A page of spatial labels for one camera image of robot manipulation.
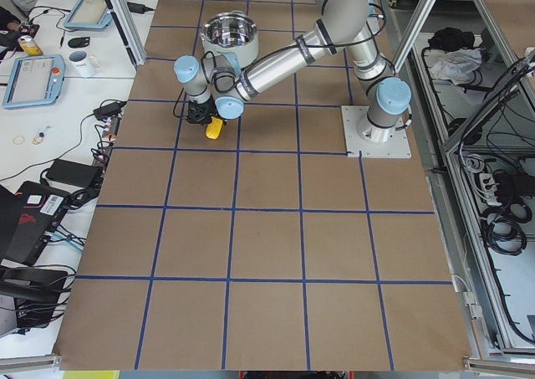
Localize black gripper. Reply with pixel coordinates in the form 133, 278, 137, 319
186, 100, 217, 124

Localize yellow corn cob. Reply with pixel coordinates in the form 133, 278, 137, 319
205, 116, 224, 140

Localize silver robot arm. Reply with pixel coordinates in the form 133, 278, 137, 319
174, 0, 411, 143

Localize mint green cooking pot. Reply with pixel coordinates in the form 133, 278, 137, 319
201, 10, 259, 68

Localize small black power brick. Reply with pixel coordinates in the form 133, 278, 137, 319
93, 100, 126, 120

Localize white mug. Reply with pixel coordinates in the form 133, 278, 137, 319
69, 50, 100, 78

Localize black computer mouse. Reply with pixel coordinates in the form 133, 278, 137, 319
68, 37, 90, 49

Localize black power adapter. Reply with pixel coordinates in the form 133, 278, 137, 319
45, 159, 102, 188

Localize far blue teach pendant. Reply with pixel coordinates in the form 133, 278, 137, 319
64, 0, 112, 31

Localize blue teach pendant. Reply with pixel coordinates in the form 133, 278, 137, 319
3, 54, 65, 109
64, 0, 112, 31

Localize near blue teach pendant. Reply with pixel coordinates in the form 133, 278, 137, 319
3, 54, 65, 109

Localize yellow drink can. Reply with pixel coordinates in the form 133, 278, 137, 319
18, 35, 43, 57

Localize black laptop with red logo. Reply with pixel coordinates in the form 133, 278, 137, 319
1, 181, 70, 266

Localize black cloth bundle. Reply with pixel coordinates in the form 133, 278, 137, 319
428, 27, 475, 52

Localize white crumpled cloth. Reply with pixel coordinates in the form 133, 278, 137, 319
430, 49, 482, 85

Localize aluminium frame post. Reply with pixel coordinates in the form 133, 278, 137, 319
104, 0, 146, 68

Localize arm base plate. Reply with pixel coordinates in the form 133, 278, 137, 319
341, 105, 411, 159

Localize coiled black cables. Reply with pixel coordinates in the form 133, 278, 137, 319
478, 202, 528, 255

